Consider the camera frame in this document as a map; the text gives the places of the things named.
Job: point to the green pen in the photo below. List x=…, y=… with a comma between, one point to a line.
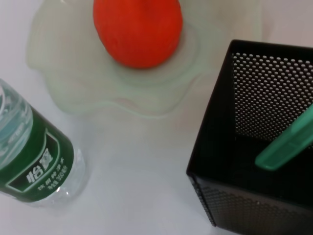
x=283, y=147

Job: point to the green glass fruit bowl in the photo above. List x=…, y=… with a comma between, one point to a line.
x=73, y=73

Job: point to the red-orange toy orange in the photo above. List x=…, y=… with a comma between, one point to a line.
x=139, y=31

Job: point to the black mesh pen holder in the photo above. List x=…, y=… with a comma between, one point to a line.
x=244, y=195

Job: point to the clear green-label water bottle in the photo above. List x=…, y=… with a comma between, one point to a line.
x=31, y=147

